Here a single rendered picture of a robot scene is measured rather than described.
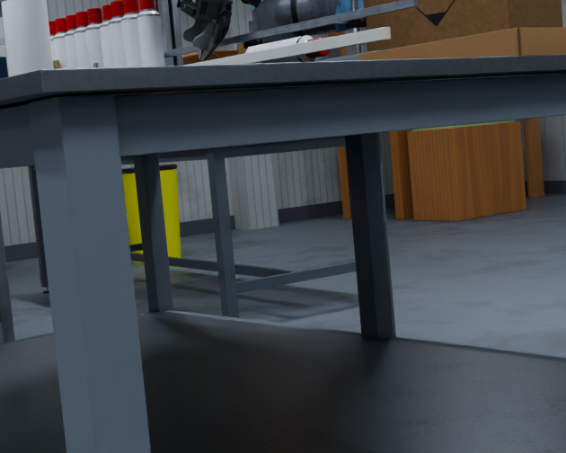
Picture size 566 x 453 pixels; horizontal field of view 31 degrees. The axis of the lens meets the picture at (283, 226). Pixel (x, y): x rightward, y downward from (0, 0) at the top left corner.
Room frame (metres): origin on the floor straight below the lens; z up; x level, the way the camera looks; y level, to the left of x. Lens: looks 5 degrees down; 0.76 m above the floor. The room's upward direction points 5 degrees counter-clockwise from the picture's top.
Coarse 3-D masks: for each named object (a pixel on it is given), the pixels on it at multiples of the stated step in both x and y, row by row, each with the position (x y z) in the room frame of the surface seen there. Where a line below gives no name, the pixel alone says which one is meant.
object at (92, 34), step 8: (96, 8) 2.41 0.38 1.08; (88, 16) 2.41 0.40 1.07; (96, 16) 2.40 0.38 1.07; (96, 24) 2.40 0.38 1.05; (88, 32) 2.40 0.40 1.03; (96, 32) 2.39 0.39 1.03; (88, 40) 2.40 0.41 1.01; (96, 40) 2.39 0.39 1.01; (88, 48) 2.40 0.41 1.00; (96, 48) 2.39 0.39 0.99; (88, 56) 2.41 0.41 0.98; (96, 56) 2.39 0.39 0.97
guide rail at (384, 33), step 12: (336, 36) 1.77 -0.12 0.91; (348, 36) 1.75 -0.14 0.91; (360, 36) 1.72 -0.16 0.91; (372, 36) 1.70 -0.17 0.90; (384, 36) 1.68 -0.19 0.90; (276, 48) 1.89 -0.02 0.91; (288, 48) 1.86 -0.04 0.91; (300, 48) 1.84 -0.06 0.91; (312, 48) 1.81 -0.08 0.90; (324, 48) 1.79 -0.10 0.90; (336, 48) 1.77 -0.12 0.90; (216, 60) 2.02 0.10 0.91; (228, 60) 1.99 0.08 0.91; (240, 60) 1.97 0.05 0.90; (252, 60) 1.94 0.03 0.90; (264, 60) 1.91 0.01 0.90
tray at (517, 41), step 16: (496, 32) 1.41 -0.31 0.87; (512, 32) 1.39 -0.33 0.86; (528, 32) 1.39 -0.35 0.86; (544, 32) 1.42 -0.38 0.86; (560, 32) 1.44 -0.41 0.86; (400, 48) 1.54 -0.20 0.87; (416, 48) 1.52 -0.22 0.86; (432, 48) 1.49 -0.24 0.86; (448, 48) 1.47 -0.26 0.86; (464, 48) 1.45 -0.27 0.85; (480, 48) 1.43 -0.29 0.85; (496, 48) 1.41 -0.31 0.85; (512, 48) 1.39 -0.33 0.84; (528, 48) 1.39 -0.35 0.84; (544, 48) 1.42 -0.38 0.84; (560, 48) 1.44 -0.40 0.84
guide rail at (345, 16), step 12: (408, 0) 1.74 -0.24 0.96; (348, 12) 1.84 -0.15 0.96; (360, 12) 1.82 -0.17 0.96; (372, 12) 1.80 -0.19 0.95; (384, 12) 1.78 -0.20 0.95; (288, 24) 1.97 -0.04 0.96; (300, 24) 1.94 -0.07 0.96; (312, 24) 1.92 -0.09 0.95; (324, 24) 1.89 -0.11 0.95; (240, 36) 2.08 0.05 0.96; (252, 36) 2.05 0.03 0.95; (264, 36) 2.02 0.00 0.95; (180, 48) 2.23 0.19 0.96; (192, 48) 2.20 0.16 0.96
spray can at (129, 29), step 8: (128, 0) 2.29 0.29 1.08; (136, 0) 2.29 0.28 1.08; (128, 8) 2.29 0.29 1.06; (136, 8) 2.29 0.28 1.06; (128, 16) 2.28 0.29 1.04; (136, 16) 2.28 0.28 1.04; (128, 24) 2.28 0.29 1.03; (136, 24) 2.28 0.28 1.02; (128, 32) 2.28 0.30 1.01; (136, 32) 2.28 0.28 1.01; (128, 40) 2.28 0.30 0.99; (136, 40) 2.28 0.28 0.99; (128, 48) 2.28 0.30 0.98; (136, 48) 2.28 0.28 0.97; (128, 56) 2.28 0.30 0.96; (136, 56) 2.28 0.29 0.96; (128, 64) 2.28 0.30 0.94; (136, 64) 2.28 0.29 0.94
